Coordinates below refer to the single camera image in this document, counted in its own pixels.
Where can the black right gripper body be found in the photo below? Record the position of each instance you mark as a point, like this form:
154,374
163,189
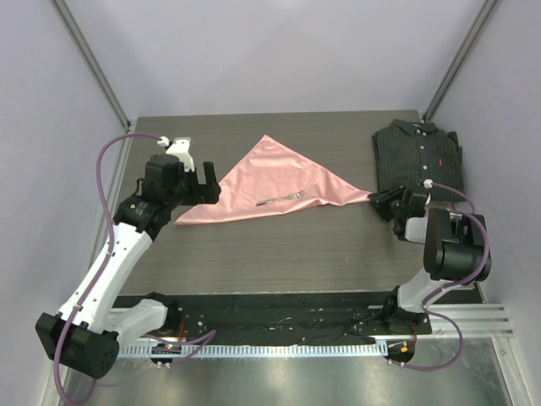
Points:
401,212

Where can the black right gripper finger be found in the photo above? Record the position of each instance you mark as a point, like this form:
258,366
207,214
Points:
387,196
386,209

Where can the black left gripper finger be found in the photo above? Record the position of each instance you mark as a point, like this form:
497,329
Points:
210,174
190,177

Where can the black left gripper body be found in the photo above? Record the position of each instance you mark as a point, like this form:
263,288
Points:
199,194

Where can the pink satin napkin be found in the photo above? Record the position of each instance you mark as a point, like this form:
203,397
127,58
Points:
268,170

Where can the silver metal fork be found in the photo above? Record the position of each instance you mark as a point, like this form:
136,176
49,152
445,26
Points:
292,196

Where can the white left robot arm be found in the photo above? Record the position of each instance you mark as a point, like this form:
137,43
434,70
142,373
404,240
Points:
83,335

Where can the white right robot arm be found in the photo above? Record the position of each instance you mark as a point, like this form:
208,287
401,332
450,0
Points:
456,249

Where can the dark striped folded shirt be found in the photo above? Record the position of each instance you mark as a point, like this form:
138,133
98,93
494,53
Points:
408,153

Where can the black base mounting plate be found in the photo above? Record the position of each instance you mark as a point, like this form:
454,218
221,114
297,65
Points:
339,318

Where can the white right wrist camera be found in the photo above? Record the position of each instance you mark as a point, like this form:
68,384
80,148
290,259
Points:
428,183

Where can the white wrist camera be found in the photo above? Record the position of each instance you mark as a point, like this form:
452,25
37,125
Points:
428,183
180,148

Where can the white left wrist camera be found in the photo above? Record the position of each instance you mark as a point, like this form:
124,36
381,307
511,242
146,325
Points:
180,148

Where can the white slotted cable duct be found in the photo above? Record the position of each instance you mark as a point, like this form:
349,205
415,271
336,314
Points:
148,348

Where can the right aluminium frame post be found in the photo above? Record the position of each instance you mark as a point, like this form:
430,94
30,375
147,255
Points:
469,42

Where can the aluminium frame post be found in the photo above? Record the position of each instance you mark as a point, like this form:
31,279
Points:
83,47
469,42

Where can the left aluminium frame post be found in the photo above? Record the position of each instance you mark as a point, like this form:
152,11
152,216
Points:
83,47

